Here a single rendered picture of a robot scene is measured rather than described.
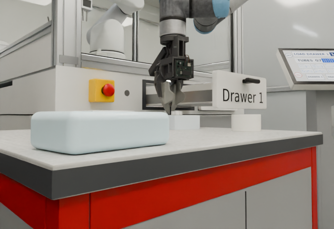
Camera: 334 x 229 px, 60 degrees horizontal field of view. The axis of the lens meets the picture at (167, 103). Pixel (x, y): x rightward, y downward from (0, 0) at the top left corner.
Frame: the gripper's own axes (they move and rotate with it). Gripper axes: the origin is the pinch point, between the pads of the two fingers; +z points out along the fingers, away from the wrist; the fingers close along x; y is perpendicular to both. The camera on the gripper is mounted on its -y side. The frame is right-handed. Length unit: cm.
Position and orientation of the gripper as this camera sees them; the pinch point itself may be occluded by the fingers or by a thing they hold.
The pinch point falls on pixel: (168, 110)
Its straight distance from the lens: 82.4
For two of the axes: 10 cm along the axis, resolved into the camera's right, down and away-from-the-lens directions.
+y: 5.5, -0.3, -8.3
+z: 0.0, 10.0, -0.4
